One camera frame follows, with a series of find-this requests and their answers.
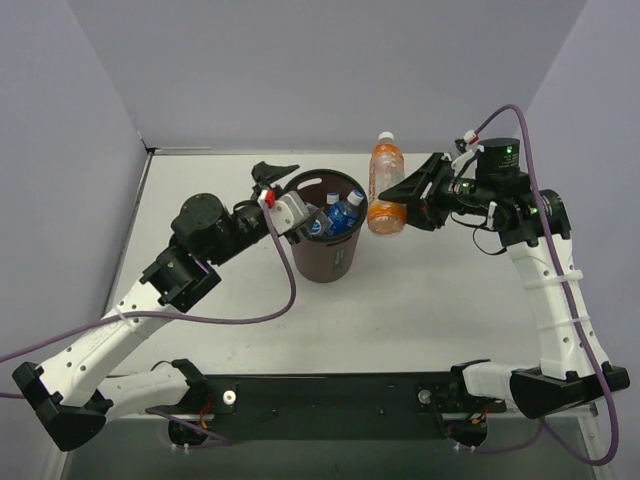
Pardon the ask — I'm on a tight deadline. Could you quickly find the brown plastic waste bin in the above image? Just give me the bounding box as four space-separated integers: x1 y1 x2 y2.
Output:
286 169 368 283

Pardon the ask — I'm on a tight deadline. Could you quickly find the white blue label plastic bottle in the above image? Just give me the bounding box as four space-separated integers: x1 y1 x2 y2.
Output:
305 203 328 237

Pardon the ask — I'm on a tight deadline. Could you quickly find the orange label plastic bottle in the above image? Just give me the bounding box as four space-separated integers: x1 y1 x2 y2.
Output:
367 131 407 237

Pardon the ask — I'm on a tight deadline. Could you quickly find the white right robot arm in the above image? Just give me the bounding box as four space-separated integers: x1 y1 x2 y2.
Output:
378 138 630 419

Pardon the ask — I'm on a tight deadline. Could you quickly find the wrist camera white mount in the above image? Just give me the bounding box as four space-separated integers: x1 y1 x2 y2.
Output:
258 189 309 236
451 130 485 170

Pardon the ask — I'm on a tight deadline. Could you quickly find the blue label clear plastic bottle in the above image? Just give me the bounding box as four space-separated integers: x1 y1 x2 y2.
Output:
325 190 364 237

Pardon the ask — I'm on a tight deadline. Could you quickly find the aluminium table edge rail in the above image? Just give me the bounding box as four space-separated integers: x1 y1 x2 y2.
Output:
578 407 603 460

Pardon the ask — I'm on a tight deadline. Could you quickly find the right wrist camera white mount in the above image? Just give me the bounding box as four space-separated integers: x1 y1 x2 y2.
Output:
451 130 485 170

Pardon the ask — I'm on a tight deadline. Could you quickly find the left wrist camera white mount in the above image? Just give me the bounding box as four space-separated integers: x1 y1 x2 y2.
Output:
258 189 309 236

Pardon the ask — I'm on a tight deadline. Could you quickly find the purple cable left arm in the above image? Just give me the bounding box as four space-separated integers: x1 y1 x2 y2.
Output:
0 209 297 449

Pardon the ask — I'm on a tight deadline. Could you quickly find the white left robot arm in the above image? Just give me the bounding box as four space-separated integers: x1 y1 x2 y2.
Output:
12 162 309 452

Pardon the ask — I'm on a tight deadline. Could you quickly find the black metal base plate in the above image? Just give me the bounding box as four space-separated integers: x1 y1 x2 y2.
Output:
165 372 506 442

